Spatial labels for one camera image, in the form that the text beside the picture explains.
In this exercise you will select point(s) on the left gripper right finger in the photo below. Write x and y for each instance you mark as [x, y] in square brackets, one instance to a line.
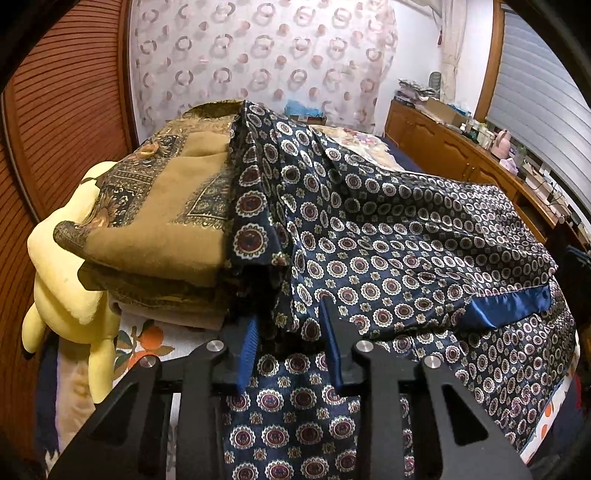
[452, 436]

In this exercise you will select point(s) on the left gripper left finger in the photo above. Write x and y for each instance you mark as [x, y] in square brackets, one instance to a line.
[126, 436]

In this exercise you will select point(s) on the navy patterned satin garment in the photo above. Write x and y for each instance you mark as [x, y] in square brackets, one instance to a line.
[419, 264]

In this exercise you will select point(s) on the orange fruit print sheet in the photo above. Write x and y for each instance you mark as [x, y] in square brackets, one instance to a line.
[138, 336]

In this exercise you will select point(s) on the yellow Pikachu plush toy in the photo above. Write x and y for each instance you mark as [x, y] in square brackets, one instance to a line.
[61, 303]

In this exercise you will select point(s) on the folded brown patterned cloth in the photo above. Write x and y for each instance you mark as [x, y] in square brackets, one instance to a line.
[155, 237]

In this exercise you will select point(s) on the pink tissue pack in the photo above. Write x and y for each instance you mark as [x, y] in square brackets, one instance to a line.
[509, 165]

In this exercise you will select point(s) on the wooden sideboard cabinet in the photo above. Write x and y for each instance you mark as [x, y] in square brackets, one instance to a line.
[440, 151]

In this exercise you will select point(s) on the floral bedspread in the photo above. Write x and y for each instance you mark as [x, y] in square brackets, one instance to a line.
[367, 146]

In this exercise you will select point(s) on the cardboard box on sideboard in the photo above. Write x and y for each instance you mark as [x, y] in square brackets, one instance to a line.
[442, 113]

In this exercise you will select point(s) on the grey window roller blind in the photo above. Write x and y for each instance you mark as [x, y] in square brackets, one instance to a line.
[536, 99]

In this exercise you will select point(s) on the stack of folded papers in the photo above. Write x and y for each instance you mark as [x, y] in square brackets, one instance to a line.
[411, 93]

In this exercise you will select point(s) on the box with blue cloth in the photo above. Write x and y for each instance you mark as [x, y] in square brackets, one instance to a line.
[298, 111]

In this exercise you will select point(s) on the pink circle pattern curtain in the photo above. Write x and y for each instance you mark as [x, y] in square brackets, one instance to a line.
[329, 56]

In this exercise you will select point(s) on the beige side curtain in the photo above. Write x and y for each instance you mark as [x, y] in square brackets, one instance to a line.
[454, 21]

